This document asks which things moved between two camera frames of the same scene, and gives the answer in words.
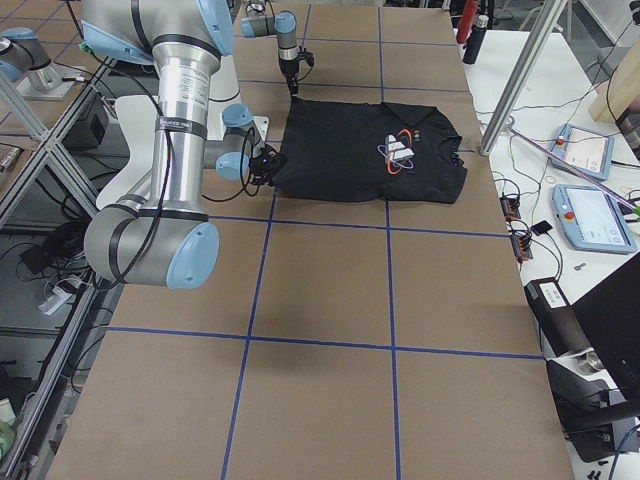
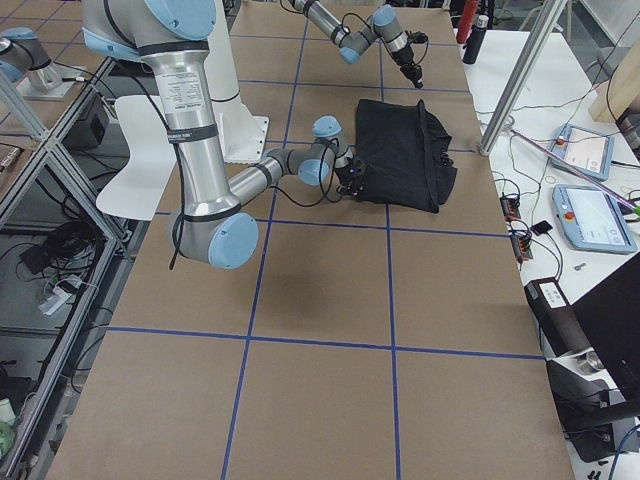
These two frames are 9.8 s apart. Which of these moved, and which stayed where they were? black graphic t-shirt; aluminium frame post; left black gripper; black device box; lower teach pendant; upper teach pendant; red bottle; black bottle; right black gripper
Moved: left black gripper; black graphic t-shirt; right black gripper
Stayed: red bottle; lower teach pendant; upper teach pendant; black device box; black bottle; aluminium frame post
